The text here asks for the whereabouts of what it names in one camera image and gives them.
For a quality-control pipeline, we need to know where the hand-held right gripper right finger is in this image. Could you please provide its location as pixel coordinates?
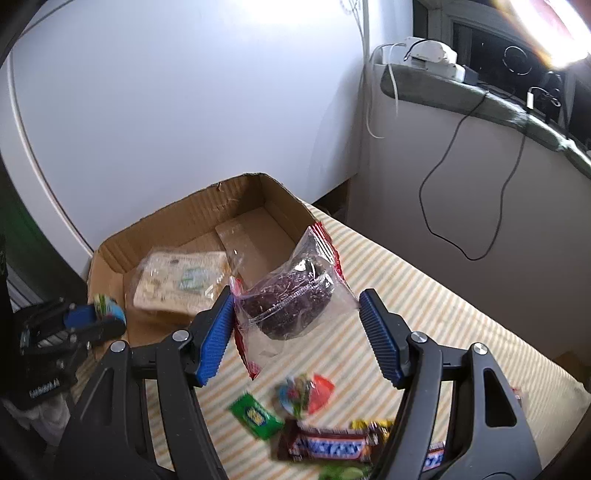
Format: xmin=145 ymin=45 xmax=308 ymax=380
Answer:
xmin=358 ymin=288 xmax=543 ymax=480

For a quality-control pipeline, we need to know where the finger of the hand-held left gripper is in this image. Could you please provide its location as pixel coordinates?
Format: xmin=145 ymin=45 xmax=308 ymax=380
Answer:
xmin=65 ymin=319 xmax=128 ymax=348
xmin=25 ymin=299 xmax=99 ymax=334

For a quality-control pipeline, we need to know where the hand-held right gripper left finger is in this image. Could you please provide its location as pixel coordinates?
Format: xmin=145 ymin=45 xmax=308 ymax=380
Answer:
xmin=55 ymin=285 xmax=236 ymax=480

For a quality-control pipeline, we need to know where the jelly cup with blue-green lid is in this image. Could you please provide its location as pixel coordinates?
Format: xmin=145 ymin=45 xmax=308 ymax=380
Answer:
xmin=92 ymin=294 xmax=127 ymax=324

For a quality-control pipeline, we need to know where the chocolate cake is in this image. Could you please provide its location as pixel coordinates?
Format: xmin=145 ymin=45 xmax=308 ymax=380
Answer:
xmin=229 ymin=222 xmax=360 ymax=381

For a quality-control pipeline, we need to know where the red jelly cup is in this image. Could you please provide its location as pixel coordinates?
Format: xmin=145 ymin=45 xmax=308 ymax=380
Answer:
xmin=276 ymin=374 xmax=335 ymax=418

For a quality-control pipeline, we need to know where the brown chocolate bar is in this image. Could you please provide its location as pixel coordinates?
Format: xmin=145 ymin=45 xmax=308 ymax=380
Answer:
xmin=270 ymin=419 xmax=393 ymax=464
xmin=422 ymin=440 xmax=446 ymax=472

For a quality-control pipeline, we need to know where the cardboard box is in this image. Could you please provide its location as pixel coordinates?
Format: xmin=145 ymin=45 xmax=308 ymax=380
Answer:
xmin=87 ymin=172 xmax=324 ymax=361

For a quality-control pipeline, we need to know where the white cloth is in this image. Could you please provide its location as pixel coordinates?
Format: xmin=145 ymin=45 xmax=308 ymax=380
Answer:
xmin=0 ymin=397 xmax=72 ymax=446

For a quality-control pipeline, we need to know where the striped blanket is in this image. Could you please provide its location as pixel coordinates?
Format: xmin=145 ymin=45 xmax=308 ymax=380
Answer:
xmin=69 ymin=203 xmax=591 ymax=480

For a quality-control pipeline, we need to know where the sandwich in clear packet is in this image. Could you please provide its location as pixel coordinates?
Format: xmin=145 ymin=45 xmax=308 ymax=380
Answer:
xmin=133 ymin=249 xmax=232 ymax=317

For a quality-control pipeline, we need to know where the green candy packet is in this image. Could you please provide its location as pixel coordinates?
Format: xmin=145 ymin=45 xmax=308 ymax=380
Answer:
xmin=228 ymin=392 xmax=284 ymax=443

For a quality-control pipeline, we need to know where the yellow candy packet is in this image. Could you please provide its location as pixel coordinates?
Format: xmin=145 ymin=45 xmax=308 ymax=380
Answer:
xmin=351 ymin=418 xmax=395 ymax=437

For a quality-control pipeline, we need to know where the green jelly cup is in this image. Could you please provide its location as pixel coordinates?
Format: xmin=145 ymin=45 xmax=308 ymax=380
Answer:
xmin=321 ymin=464 xmax=375 ymax=480

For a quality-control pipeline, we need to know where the grey window sill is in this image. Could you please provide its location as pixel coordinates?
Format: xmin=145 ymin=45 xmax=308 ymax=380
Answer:
xmin=379 ymin=62 xmax=591 ymax=178

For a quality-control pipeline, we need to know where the white device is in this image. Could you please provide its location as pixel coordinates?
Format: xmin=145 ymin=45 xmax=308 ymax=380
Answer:
xmin=402 ymin=36 xmax=465 ymax=81

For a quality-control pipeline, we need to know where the black cable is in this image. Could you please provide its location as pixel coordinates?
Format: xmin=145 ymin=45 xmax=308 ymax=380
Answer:
xmin=418 ymin=90 xmax=527 ymax=261

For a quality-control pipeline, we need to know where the white cable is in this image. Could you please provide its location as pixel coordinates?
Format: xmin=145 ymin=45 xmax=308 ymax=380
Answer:
xmin=362 ymin=41 xmax=407 ymax=139

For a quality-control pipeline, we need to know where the window frame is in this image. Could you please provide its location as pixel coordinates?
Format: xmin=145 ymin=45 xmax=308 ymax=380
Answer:
xmin=416 ymin=0 xmax=591 ymax=153

